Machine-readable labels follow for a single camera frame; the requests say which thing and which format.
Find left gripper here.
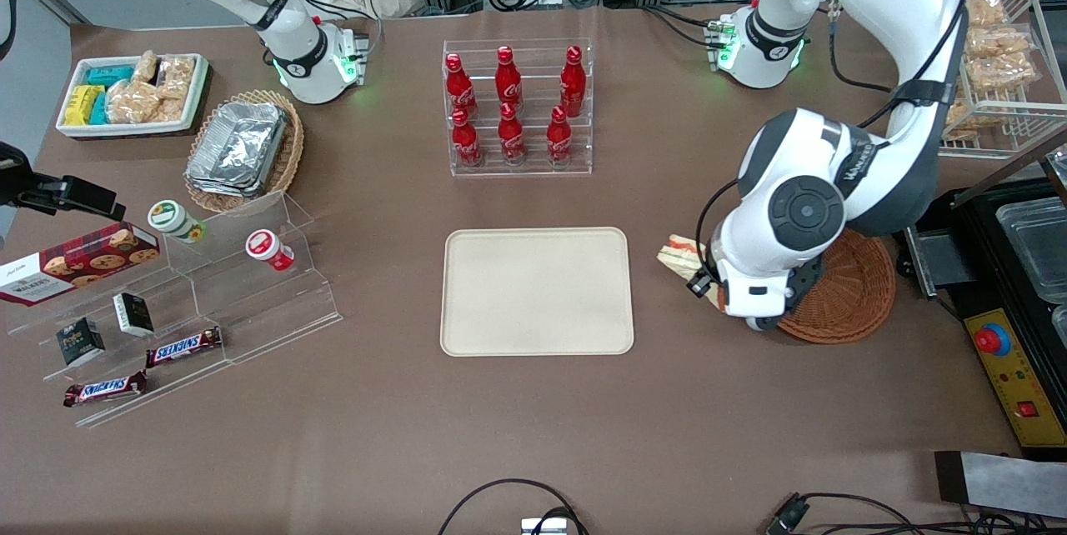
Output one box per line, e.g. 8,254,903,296
686,256,826,333

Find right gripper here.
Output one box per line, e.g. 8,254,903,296
0,142,127,222

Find triangular sandwich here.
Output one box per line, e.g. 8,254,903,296
657,234,728,313

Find round brown wicker basket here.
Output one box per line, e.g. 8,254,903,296
774,227,897,345

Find beige rectangular tray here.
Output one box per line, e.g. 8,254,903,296
440,227,635,358

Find oval light wicker basket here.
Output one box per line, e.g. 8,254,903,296
184,89,305,213

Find red tartan cookie box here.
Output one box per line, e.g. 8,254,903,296
0,222,161,308

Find green lid yogurt cup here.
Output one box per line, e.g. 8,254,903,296
148,200,206,245

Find yellow snack pack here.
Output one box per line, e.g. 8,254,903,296
64,85,106,127

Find small black carton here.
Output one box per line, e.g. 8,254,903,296
113,292,155,338
56,317,106,367

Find white rectangular snack bin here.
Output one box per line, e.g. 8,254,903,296
56,53,212,140

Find stacked aluminium foil containers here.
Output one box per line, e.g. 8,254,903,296
185,102,290,198

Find Snickers chocolate bar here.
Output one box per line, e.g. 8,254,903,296
63,371,148,408
146,327,223,369

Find red lid yogurt cup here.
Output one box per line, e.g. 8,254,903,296
245,229,295,272

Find clear acrylic stepped display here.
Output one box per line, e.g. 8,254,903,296
7,192,343,429

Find red cola bottle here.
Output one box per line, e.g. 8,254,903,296
445,52,479,120
495,46,523,109
546,106,574,167
451,107,484,168
498,102,528,166
559,45,588,118

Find clear acrylic bottle rack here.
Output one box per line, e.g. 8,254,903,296
443,38,594,178

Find black machine with grey flap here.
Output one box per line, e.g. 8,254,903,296
896,147,1067,461

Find yellow emergency stop box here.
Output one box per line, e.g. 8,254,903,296
963,308,1067,448

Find clear plastic container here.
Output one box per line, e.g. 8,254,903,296
994,196,1067,304

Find grey flat plate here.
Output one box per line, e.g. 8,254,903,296
934,450,1067,519

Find black cable with connector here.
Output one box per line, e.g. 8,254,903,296
765,492,1067,535

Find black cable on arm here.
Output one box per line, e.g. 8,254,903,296
694,0,989,279

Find black looped cable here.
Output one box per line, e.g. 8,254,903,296
438,478,589,535

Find white wire basket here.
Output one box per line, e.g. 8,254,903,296
938,0,1067,159

